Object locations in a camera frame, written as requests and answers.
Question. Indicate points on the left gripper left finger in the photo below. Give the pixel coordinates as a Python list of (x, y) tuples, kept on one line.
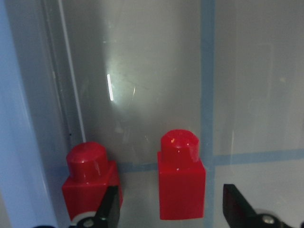
[(104, 211)]

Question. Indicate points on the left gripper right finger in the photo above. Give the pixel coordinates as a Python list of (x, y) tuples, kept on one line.
[(240, 214)]

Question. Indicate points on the red block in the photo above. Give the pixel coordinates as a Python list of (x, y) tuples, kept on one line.
[(182, 176), (90, 174)]

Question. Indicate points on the blue plastic tray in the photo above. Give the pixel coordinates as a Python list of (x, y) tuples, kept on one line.
[(22, 178)]

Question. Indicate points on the clear plastic storage box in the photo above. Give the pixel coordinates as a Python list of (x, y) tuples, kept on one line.
[(125, 72)]

